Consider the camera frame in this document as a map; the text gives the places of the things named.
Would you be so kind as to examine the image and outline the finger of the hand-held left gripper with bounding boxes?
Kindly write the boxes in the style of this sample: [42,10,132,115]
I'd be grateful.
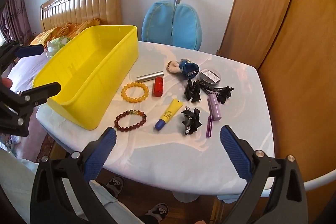
[0,40,44,72]
[0,82,61,137]

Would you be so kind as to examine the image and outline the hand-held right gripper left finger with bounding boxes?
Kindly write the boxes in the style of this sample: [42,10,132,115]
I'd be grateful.
[30,127,118,224]

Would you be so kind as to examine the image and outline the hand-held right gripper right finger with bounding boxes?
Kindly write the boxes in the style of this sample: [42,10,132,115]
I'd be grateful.
[220,125,308,224]

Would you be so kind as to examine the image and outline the dark red bead bracelet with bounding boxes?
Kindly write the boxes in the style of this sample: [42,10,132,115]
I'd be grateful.
[114,110,147,133]

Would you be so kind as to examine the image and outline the slim purple mascara tube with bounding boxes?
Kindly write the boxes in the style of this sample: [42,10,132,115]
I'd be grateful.
[205,114,214,138]

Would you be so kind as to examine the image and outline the purple lipstick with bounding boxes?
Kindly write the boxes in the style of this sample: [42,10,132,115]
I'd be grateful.
[207,95,222,120]

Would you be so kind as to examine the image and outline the yellow plastic bin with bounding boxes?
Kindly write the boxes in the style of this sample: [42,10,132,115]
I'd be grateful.
[32,25,139,131]

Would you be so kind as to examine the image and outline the black bow with pearls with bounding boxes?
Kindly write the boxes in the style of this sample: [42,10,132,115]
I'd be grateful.
[181,106,202,136]

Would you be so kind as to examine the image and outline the long black bow hair clip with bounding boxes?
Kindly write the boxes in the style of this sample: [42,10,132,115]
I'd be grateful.
[214,85,235,105]

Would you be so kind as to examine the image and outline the black rhinestone hair clip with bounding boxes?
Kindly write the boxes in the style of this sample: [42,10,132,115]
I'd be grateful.
[197,81,223,94]

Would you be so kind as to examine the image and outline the black ribbon bow hair claw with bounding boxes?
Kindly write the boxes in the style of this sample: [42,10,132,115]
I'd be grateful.
[184,79,202,103]

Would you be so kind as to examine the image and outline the yellow bead bracelet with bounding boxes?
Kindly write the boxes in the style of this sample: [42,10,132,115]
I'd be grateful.
[121,83,150,103]

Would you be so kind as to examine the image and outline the yellow tube with blue cap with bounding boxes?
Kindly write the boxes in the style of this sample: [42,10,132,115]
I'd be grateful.
[154,98,183,131]

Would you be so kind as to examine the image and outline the round black tin with label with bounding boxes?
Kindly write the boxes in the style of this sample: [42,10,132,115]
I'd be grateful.
[199,69,222,86]

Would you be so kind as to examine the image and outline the red lipstick tube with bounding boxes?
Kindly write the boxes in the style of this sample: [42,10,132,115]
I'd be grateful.
[152,77,164,98]

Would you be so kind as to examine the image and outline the silver metal tube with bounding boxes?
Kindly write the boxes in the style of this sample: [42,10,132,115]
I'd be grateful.
[136,71,164,83]

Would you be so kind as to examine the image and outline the plush doll with blue hat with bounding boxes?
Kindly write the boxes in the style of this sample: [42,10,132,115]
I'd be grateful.
[167,58,200,80]

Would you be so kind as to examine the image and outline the bed sheet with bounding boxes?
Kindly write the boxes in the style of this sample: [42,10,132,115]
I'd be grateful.
[8,53,48,98]

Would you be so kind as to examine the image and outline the green plush toy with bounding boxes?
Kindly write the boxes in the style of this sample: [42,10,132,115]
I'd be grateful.
[46,35,71,56]

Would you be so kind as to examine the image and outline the panda print slipper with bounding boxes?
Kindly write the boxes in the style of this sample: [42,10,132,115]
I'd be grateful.
[105,176,125,198]
[146,203,169,222]

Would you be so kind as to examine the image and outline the orange patterned pillow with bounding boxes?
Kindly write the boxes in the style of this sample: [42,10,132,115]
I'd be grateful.
[29,18,101,46]

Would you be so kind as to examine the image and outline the tan padded bed headboard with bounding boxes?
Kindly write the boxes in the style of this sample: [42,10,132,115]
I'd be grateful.
[40,0,124,31]

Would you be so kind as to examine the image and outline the person's light trousers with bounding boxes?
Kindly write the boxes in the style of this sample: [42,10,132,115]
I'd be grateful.
[0,148,142,224]

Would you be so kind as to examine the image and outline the wooden wardrobe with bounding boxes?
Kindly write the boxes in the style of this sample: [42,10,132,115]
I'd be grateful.
[217,0,336,209]

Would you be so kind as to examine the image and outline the light blue chair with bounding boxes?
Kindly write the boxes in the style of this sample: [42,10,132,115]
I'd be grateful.
[141,0,204,51]

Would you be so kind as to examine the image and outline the grey table pedestal base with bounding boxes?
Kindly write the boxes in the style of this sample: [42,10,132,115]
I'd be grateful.
[172,189,200,203]

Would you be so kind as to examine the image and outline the white table frame tube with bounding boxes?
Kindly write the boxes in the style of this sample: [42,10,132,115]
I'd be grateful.
[304,171,336,191]

